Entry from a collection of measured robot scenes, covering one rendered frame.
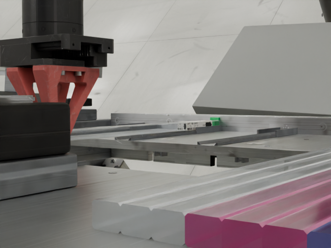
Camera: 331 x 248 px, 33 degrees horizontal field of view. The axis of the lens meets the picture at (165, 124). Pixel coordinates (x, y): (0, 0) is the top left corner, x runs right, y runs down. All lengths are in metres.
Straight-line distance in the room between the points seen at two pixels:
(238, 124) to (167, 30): 1.87
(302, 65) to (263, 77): 0.07
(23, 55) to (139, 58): 1.99
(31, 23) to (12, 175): 0.27
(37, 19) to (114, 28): 2.34
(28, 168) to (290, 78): 0.76
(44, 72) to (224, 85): 0.59
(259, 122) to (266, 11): 1.69
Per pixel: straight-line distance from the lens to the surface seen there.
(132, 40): 2.66
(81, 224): 0.22
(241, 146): 0.54
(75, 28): 0.53
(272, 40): 1.11
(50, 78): 0.50
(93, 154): 0.86
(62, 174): 0.30
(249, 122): 0.74
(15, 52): 0.53
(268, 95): 0.98
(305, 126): 0.71
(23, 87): 0.53
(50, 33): 0.52
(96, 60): 0.53
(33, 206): 0.26
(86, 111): 0.85
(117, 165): 0.94
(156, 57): 2.44
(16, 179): 0.28
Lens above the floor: 1.20
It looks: 36 degrees down
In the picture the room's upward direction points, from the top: 31 degrees counter-clockwise
